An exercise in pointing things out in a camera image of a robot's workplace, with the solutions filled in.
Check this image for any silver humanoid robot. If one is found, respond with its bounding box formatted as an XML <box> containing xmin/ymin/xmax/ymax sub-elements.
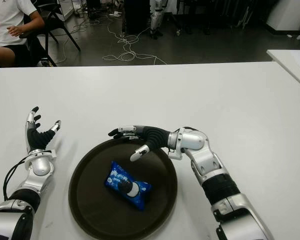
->
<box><xmin>149</xmin><ymin>0</ymin><xmax>170</xmax><ymax>40</ymax></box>

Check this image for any folded metal stand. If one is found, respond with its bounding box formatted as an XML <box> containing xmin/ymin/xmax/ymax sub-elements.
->
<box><xmin>236</xmin><ymin>4</ymin><xmax>251</xmax><ymax>29</ymax></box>

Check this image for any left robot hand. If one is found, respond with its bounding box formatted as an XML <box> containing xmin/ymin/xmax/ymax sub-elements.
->
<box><xmin>24</xmin><ymin>106</ymin><xmax>62</xmax><ymax>154</ymax></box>

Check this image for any white side table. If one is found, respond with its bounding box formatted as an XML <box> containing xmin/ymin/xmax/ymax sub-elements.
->
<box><xmin>266</xmin><ymin>49</ymin><xmax>300</xmax><ymax>92</ymax></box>

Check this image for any blue Oreo packet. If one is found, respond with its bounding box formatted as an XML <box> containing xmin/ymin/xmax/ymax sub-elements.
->
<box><xmin>103</xmin><ymin>160</ymin><xmax>152</xmax><ymax>206</ymax></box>

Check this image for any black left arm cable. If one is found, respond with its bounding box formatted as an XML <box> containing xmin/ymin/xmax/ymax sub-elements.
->
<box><xmin>2</xmin><ymin>156</ymin><xmax>32</xmax><ymax>201</ymax></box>

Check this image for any round dark brown tray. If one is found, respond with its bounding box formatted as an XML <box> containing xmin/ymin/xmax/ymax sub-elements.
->
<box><xmin>68</xmin><ymin>137</ymin><xmax>178</xmax><ymax>240</ymax></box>

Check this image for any white cable on floor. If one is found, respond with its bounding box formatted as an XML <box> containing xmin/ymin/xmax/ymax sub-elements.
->
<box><xmin>101</xmin><ymin>12</ymin><xmax>170</xmax><ymax>65</ymax></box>

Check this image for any black folding chair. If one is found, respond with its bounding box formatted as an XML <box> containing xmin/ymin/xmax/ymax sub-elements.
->
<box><xmin>18</xmin><ymin>0</ymin><xmax>81</xmax><ymax>68</ymax></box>

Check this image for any white cabinet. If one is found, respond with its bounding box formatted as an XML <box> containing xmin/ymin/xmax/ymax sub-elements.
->
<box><xmin>266</xmin><ymin>0</ymin><xmax>300</xmax><ymax>36</ymax></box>

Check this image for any seated person in white shirt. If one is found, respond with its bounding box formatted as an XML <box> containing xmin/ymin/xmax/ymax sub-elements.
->
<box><xmin>0</xmin><ymin>0</ymin><xmax>46</xmax><ymax>68</ymax></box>

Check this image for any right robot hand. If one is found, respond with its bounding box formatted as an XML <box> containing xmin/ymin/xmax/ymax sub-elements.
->
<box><xmin>107</xmin><ymin>124</ymin><xmax>171</xmax><ymax>163</ymax></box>

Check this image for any black equipment case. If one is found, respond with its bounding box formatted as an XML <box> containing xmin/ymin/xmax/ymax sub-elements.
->
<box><xmin>124</xmin><ymin>0</ymin><xmax>151</xmax><ymax>35</ymax></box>

